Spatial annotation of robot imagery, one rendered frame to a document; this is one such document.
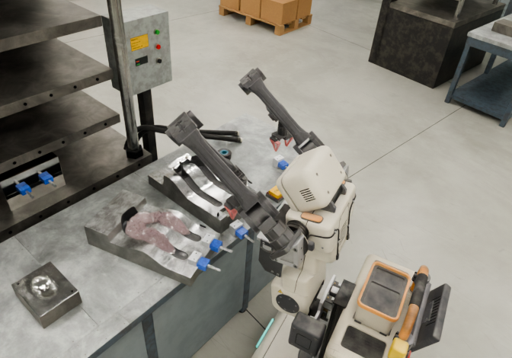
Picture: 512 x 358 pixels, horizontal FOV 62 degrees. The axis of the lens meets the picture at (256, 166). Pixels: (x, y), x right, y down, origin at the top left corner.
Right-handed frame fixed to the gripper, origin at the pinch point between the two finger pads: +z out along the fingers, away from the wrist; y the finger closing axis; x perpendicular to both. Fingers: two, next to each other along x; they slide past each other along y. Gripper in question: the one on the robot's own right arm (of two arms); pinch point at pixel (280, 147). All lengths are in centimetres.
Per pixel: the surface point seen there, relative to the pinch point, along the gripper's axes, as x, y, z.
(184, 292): 27, 79, 29
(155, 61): -70, 31, -30
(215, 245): 30, 65, 6
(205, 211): 12, 57, 4
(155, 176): -24, 61, 6
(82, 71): -64, 73, -37
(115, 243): 5, 97, 5
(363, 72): -151, -293, 93
